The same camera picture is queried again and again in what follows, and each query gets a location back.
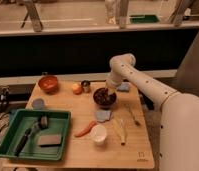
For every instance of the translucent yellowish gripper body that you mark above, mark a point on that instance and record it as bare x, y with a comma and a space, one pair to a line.
110, 92

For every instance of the dark grape bunch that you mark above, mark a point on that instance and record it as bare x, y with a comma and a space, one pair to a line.
100, 96

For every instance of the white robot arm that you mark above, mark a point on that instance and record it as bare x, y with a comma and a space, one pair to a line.
179, 132

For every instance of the dark purple bowl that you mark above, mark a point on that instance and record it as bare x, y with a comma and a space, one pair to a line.
104, 105

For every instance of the blue cloth near bowl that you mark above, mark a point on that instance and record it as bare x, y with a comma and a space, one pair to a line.
124, 87

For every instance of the small metal cup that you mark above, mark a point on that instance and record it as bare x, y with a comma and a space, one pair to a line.
86, 86

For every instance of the blue cloth centre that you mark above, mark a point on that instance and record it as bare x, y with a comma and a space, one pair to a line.
103, 115

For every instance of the orange fruit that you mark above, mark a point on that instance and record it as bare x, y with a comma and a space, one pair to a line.
76, 88

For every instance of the white paper cup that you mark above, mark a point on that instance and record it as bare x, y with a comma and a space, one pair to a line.
98, 134

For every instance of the orange carrot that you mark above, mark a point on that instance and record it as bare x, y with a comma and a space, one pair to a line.
86, 130

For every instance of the orange bowl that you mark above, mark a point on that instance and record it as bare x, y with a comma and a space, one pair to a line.
48, 83

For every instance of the green box in background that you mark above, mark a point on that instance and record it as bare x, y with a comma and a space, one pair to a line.
136, 19

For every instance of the brown sponge block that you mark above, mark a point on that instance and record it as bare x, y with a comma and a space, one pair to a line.
49, 140

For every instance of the green plastic tray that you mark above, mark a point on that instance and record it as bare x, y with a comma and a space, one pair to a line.
58, 123

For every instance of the black handled brush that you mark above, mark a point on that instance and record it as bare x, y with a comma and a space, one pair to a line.
40, 124

